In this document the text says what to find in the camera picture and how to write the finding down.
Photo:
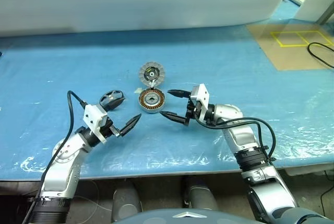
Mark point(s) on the spoked motor rotor cover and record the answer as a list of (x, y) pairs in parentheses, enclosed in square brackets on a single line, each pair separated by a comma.
[(107, 96)]

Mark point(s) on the grey rounded shape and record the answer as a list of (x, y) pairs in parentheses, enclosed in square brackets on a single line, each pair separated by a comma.
[(202, 195), (128, 200)]

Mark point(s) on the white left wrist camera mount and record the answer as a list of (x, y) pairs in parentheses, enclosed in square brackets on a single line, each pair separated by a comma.
[(94, 117)]

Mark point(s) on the grey round motor end disc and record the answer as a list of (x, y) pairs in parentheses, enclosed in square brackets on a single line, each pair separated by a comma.
[(142, 73)]

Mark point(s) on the small white paper scrap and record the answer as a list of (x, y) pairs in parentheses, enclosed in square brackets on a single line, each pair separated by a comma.
[(137, 90)]

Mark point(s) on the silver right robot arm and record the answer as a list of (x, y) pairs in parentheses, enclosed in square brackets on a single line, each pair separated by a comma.
[(240, 135)]

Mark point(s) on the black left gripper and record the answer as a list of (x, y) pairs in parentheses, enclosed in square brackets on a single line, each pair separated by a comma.
[(107, 128)]

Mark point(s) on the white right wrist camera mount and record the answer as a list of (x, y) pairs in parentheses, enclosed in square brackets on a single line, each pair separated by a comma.
[(202, 93)]

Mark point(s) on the grey metal post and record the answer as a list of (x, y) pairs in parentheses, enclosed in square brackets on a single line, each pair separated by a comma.
[(326, 15)]

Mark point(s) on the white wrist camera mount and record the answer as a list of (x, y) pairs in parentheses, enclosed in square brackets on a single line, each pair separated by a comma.
[(202, 93), (94, 117)]

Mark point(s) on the brown cardboard sheet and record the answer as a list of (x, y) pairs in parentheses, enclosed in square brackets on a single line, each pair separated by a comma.
[(287, 54)]

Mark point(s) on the motor stator with copper windings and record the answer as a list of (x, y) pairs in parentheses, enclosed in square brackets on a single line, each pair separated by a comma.
[(151, 101)]

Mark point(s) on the yellow tape marking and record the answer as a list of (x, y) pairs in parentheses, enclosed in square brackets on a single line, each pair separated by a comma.
[(297, 32)]

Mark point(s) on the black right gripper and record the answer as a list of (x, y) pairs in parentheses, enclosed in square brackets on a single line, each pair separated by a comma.
[(191, 109)]

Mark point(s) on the grey robot torso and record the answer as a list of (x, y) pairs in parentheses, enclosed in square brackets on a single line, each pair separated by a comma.
[(182, 217)]

